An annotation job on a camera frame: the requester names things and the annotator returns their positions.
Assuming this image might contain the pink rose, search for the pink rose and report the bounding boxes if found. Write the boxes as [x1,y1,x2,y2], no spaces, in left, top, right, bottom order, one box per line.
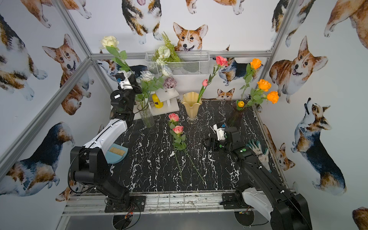
[170,125,205,183]
[207,56,229,86]
[168,113,183,182]

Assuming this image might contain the orange rose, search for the orange rose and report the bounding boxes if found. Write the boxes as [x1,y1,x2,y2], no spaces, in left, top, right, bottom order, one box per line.
[241,58,262,99]
[245,79,272,107]
[245,91,279,107]

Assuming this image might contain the small pink tulip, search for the small pink tulip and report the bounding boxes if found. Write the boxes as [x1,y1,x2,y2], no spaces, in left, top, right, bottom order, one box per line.
[197,79,209,103]

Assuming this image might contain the orange rose top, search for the orange rose top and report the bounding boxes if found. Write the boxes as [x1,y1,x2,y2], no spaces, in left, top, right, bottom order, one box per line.
[241,58,262,99]

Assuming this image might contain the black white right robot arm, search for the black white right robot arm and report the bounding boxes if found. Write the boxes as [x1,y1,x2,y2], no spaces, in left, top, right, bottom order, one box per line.
[203,125,312,230]

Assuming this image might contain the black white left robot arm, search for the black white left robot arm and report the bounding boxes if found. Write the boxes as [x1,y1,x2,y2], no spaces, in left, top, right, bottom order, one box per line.
[68,86,142,212]

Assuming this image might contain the clear glass cylinder vase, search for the clear glass cylinder vase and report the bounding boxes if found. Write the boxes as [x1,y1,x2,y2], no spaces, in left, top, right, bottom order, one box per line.
[137,102,154,128]

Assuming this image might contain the green white gardening glove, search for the green white gardening glove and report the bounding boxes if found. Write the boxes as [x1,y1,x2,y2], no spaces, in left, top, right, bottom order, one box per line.
[247,140,271,172]

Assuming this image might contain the dark purple ribbed vase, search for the dark purple ribbed vase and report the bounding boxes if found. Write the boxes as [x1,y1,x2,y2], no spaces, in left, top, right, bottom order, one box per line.
[226,101,247,129]

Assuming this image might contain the white tiered display shelf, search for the white tiered display shelf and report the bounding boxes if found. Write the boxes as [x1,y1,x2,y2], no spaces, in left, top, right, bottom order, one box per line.
[110,86,180,124]

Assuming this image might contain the pink succulent in white pot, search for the pink succulent in white pot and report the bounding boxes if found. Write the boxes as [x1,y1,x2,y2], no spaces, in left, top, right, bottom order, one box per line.
[163,77,177,93]

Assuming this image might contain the teal dustpan with brush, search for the teal dustpan with brush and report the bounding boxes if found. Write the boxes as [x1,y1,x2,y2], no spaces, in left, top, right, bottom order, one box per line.
[105,144,128,164]

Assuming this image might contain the yellow fluted glass vase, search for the yellow fluted glass vase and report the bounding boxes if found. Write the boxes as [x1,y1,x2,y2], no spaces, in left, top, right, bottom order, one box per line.
[181,92,202,124]

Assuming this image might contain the green white artificial bouquet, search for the green white artificial bouquet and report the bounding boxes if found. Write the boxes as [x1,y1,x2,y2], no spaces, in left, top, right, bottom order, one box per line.
[152,32,182,66]

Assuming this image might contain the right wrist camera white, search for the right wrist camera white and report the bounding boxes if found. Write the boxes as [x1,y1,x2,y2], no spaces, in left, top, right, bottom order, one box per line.
[213,123,226,141]

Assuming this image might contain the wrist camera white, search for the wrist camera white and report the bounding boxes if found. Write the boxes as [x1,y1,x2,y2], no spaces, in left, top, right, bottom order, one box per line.
[213,123,226,141]
[115,71,133,90]

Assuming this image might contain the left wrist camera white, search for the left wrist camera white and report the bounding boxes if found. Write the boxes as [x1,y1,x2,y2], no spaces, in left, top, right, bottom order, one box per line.
[115,71,133,90]

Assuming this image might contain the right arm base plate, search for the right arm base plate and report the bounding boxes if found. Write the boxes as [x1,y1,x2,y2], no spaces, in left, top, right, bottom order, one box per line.
[219,192,260,211]

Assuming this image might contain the white wire mesh basket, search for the white wire mesh basket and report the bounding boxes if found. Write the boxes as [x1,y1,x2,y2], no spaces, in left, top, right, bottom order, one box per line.
[145,51,210,75]

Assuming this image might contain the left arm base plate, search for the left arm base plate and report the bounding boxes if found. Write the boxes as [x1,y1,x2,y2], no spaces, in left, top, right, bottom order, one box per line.
[104,195,147,213]

